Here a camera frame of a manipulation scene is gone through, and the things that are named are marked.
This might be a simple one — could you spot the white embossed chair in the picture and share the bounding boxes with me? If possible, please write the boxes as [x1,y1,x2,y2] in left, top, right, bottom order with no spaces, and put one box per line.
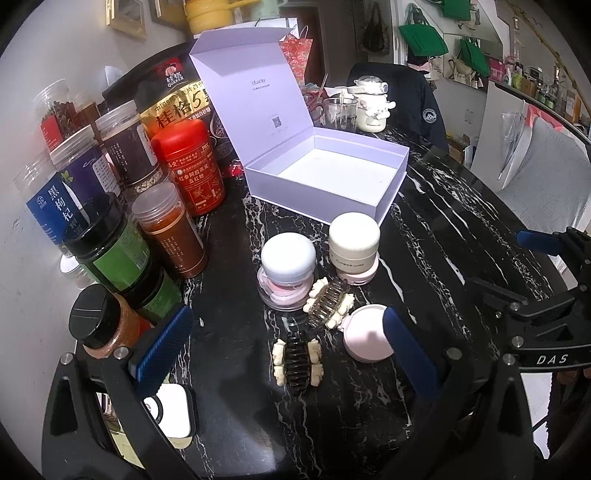
[480,83,591,232]

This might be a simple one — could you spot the brown spice jar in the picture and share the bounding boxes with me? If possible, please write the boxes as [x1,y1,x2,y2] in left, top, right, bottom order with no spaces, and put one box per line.
[131,181,208,278]

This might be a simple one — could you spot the pink round compact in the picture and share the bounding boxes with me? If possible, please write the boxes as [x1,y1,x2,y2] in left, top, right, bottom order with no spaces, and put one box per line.
[342,304,398,364]

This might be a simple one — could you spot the lavender gift box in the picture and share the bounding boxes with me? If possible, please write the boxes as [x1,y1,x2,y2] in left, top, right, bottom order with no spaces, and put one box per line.
[189,25,411,227]

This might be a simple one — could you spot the spice shaker black cap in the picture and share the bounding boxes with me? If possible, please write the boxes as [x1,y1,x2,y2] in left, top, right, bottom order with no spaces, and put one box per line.
[69,284,153,361]

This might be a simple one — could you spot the yellow bowl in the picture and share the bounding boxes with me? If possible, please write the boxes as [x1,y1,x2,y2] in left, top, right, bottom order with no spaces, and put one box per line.
[184,0,241,35]

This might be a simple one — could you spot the clear glass cup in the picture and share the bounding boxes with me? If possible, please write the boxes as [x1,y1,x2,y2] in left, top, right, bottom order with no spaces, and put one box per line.
[323,95,358,134]

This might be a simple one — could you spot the dark navy jacket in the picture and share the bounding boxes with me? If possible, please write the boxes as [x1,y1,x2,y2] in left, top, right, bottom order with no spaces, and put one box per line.
[346,62,450,153]

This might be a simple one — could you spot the red label plastic jar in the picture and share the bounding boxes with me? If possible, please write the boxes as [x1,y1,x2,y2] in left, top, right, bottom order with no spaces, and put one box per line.
[32,78,100,153]

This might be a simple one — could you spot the red patterned paper bag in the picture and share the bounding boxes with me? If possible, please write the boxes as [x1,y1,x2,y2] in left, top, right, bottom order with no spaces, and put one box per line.
[277,25,315,88]

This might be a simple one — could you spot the red tin can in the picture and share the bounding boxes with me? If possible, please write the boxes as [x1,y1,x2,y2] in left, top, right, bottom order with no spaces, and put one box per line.
[151,121,227,217]

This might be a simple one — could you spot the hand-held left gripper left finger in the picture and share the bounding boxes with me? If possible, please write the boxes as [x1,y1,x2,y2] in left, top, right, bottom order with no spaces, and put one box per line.
[41,304,199,480]

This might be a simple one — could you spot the white dome case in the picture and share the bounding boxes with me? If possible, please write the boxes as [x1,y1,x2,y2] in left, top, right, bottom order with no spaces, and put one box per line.
[261,232,317,286]

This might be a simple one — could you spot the black flower hair claw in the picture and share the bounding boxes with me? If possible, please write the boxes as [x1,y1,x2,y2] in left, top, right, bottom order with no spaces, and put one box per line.
[271,337,324,398]

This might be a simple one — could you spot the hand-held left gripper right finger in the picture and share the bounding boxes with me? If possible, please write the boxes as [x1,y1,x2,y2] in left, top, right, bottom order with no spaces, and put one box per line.
[382,306,539,480]

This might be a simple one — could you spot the green tote bag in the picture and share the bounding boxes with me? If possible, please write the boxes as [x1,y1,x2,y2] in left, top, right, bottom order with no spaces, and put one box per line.
[441,0,478,21]
[459,37,491,79]
[398,7,450,58]

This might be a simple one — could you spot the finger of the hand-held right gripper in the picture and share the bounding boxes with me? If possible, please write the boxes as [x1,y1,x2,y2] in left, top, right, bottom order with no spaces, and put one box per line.
[516,228,591,288]
[467,276,579,325]

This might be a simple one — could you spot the black and gold oatmeal bag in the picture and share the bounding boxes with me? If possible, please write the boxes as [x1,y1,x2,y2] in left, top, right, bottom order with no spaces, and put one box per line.
[102,41,250,181]

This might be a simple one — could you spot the dark hanging handbag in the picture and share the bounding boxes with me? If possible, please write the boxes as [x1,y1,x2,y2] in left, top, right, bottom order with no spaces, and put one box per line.
[362,4,393,54]

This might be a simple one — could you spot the cream jar with pink base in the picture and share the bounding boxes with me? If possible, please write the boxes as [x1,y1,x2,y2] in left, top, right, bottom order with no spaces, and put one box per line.
[328,212,382,284]

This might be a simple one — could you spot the picture frame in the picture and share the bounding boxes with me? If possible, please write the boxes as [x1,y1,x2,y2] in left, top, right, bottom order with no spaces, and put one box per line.
[107,0,151,38]
[150,0,188,33]

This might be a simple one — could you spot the clear brown flower hair claw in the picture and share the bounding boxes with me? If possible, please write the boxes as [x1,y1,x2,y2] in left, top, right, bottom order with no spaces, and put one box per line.
[302,276,356,330]

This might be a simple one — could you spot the green label jar black lid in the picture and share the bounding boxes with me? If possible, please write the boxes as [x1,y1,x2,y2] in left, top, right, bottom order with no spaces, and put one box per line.
[122,268,183,324]
[62,193,153,292]

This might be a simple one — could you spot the row of shelf bottles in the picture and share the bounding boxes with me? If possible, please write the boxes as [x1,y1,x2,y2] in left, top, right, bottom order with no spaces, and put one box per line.
[489,46,583,121]

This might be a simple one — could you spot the blue label plastic jar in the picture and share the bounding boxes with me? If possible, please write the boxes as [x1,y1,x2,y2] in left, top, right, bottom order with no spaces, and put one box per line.
[14,152,93,245]

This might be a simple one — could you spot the purple label plastic jar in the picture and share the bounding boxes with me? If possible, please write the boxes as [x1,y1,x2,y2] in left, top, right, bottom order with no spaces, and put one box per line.
[50,124,122,199]

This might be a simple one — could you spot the white cartoon dog mug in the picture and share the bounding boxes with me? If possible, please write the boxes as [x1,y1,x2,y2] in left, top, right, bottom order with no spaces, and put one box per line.
[346,74,399,134]

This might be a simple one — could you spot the white flat device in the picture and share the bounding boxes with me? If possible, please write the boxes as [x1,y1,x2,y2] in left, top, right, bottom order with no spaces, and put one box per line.
[139,383,197,439]

